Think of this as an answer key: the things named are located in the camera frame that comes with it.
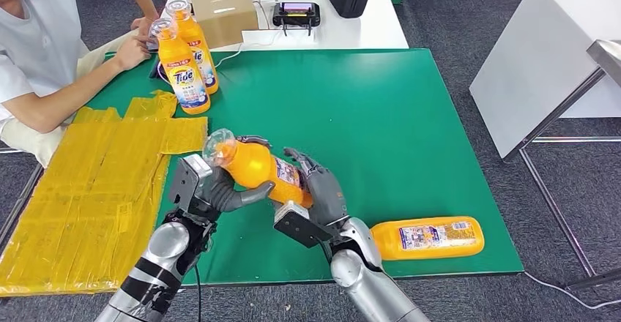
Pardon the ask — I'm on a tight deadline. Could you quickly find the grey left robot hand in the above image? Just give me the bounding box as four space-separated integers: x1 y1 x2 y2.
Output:
198 134 277 215

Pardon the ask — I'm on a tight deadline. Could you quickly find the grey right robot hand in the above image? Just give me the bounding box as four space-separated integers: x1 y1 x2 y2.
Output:
283 146 352 228

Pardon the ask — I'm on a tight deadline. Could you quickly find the person's left hand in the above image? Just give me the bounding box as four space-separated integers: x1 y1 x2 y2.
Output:
130 15 157 37

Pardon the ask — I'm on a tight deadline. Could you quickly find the person's right hand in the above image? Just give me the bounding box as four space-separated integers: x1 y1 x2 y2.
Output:
112 34 152 71

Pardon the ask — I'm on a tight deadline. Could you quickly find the orange Tide detergent bottle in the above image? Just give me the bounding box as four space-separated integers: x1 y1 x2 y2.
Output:
149 17 212 116
371 216 486 261
202 128 314 210
163 0 220 96

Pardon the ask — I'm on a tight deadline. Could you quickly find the cardboard box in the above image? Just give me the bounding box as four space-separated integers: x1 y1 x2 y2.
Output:
189 0 259 50

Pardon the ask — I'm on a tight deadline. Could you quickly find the person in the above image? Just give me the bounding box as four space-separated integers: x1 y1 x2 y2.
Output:
0 0 161 168

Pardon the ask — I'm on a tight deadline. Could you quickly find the black remote controller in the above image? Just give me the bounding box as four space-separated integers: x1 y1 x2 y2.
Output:
271 1 321 37

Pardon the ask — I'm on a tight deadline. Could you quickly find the white table with steel legs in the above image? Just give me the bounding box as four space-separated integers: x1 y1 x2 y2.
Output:
469 0 621 161

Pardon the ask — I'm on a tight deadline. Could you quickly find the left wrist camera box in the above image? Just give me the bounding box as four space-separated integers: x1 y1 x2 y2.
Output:
168 153 215 216

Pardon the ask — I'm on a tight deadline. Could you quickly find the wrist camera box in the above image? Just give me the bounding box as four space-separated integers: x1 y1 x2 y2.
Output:
272 200 337 250
168 153 215 216

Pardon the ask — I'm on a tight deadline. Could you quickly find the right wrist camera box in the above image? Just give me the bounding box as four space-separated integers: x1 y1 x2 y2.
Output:
272 200 337 250

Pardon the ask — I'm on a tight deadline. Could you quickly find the white charging cable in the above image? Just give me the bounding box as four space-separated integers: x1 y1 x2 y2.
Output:
213 28 272 69

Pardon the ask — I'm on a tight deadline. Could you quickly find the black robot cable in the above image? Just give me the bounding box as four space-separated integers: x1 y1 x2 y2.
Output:
193 263 204 322

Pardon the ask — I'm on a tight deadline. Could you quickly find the steel frame leg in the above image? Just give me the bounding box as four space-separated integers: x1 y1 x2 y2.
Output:
0 146 44 247

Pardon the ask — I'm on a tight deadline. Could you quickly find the steel table frame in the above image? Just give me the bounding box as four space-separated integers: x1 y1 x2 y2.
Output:
502 67 621 292

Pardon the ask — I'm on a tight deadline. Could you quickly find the long thin white cable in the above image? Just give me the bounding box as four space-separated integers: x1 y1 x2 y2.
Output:
523 271 621 311

